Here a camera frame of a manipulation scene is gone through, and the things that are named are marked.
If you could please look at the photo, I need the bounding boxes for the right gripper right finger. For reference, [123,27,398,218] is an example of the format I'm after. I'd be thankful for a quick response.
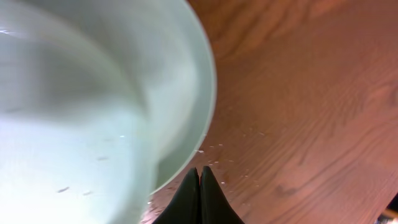
[200,166,244,224]

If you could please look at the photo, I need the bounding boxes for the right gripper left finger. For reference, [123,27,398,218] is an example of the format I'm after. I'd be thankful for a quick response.
[152,168,200,224]

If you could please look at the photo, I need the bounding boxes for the light blue plate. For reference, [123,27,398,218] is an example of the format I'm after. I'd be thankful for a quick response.
[1,1,216,223]

